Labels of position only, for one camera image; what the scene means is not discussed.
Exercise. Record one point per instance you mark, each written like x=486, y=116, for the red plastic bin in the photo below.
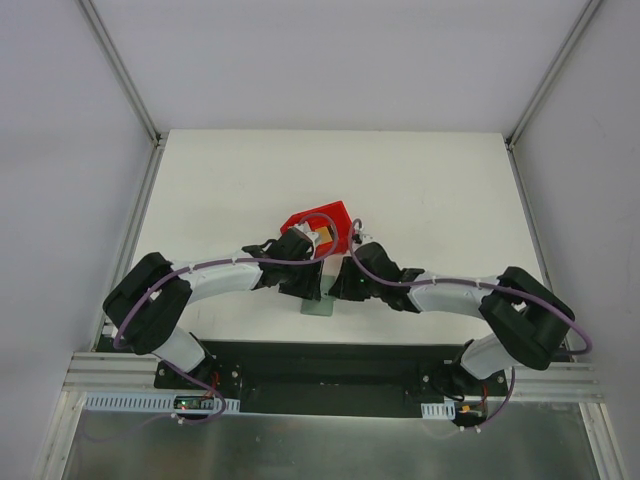
x=335, y=216

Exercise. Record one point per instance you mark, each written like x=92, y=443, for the white cable duct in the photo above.
x=438, y=411
x=159, y=403

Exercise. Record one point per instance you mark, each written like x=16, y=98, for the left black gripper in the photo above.
x=304, y=285

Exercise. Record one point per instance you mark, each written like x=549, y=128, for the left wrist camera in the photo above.
x=305, y=232

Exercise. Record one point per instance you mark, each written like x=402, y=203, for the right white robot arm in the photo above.
x=528, y=323

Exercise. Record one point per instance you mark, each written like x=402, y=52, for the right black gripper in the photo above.
x=345, y=282

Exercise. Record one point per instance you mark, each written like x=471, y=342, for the gold card in bin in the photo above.
x=322, y=236

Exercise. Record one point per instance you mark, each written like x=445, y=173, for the right aluminium frame post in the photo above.
x=552, y=73

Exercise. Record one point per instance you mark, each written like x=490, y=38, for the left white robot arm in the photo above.
x=149, y=301

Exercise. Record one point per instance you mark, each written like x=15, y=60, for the left aluminium frame post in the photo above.
x=106, y=44

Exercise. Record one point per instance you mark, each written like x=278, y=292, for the left white cable duct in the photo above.
x=159, y=403

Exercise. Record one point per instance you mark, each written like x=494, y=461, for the aluminium frame post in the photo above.
x=552, y=73
x=106, y=44

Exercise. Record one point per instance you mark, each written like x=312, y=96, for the right white cable duct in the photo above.
x=438, y=411

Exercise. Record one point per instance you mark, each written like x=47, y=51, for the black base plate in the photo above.
x=356, y=380

